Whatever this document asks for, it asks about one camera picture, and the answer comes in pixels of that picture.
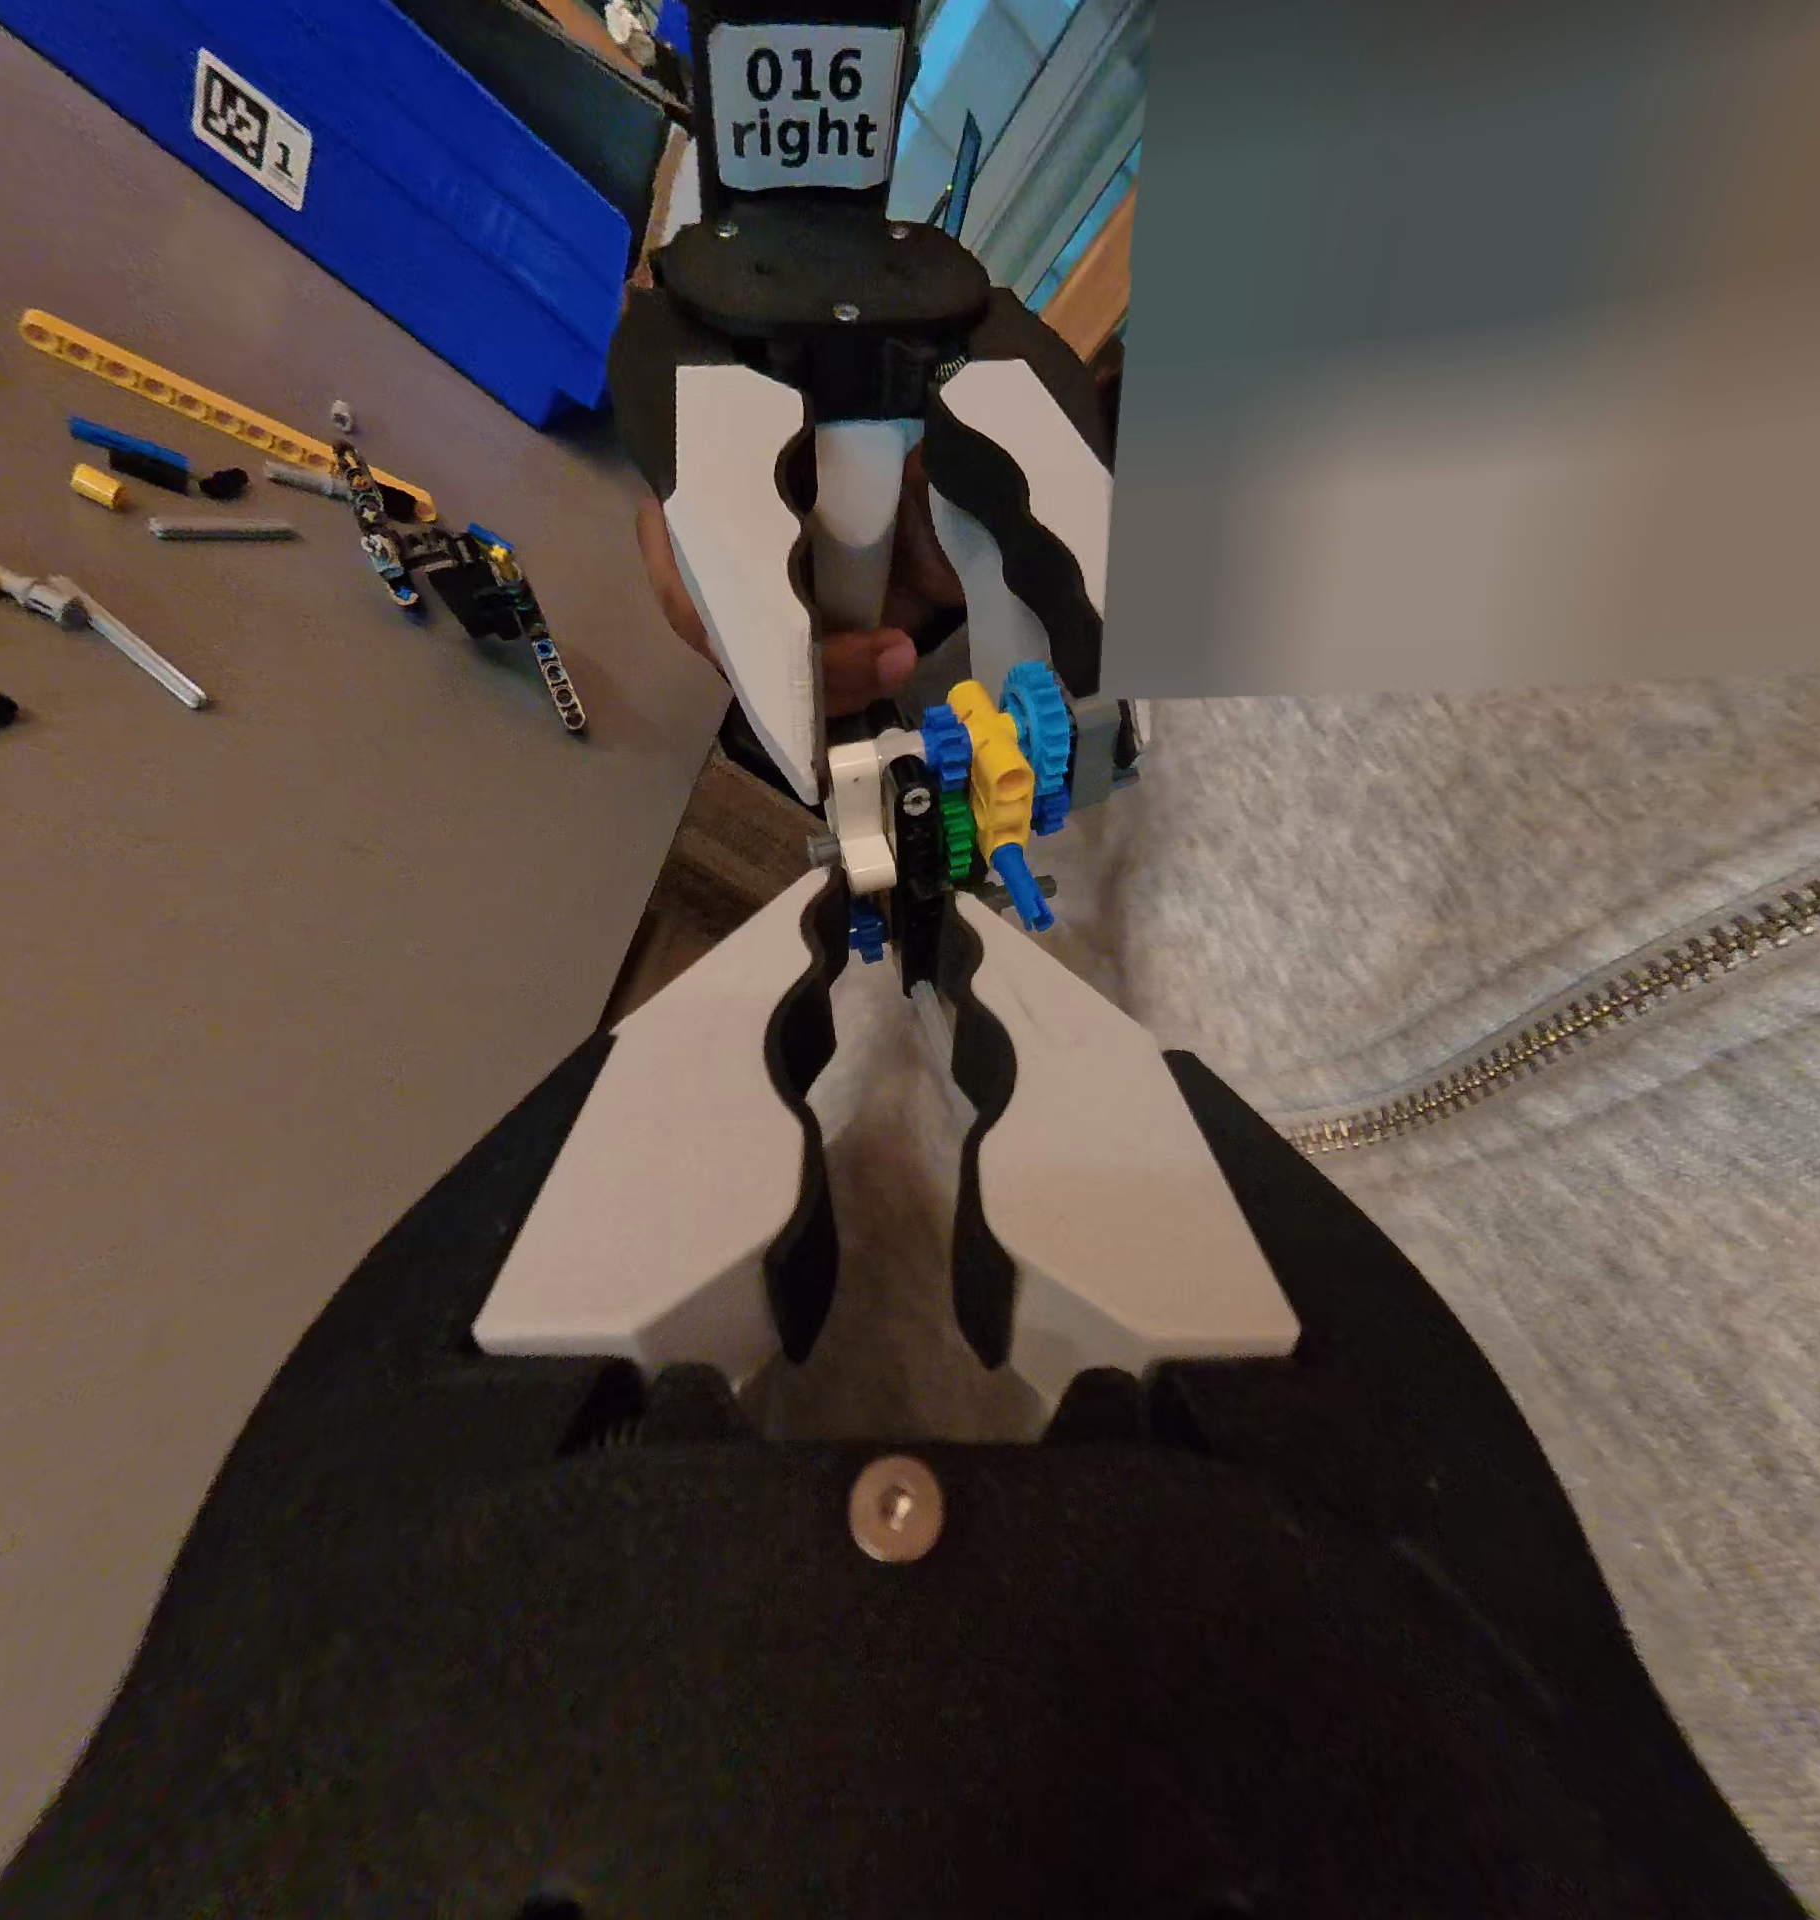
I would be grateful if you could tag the long yellow lego beam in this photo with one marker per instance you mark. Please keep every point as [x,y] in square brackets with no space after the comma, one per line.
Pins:
[174,391]

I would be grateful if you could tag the yellow lego bush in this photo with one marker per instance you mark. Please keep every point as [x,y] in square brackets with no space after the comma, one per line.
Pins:
[98,484]

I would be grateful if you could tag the grey zip hoodie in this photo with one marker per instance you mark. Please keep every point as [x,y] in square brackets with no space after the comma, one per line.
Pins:
[1449,977]

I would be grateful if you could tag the short grey lego axle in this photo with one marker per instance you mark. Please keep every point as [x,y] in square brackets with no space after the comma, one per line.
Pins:
[301,478]

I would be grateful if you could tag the blue plastic storage bin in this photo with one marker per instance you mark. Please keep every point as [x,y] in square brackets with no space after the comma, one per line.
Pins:
[441,196]

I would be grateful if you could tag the blue lego pin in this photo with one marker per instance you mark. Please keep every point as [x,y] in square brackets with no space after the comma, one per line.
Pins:
[128,443]

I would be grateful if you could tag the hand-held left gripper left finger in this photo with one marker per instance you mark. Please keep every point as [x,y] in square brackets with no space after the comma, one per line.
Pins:
[645,1202]

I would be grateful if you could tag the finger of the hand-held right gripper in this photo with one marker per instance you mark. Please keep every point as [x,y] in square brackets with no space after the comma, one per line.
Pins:
[735,551]
[1055,450]

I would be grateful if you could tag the black lego beam sub-assembly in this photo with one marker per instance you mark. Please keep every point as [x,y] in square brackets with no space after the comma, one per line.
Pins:
[468,573]

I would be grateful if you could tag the person's right hand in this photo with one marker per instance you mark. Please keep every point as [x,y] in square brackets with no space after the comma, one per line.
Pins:
[868,668]

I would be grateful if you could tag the multicoloured lego gear assembly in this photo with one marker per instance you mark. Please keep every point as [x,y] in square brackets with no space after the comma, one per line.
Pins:
[987,765]

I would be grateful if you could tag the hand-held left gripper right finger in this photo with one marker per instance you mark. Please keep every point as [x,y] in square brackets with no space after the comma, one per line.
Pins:
[1135,1202]

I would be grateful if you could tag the grey lego axle with connector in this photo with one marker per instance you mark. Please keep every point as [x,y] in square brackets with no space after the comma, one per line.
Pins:
[128,643]

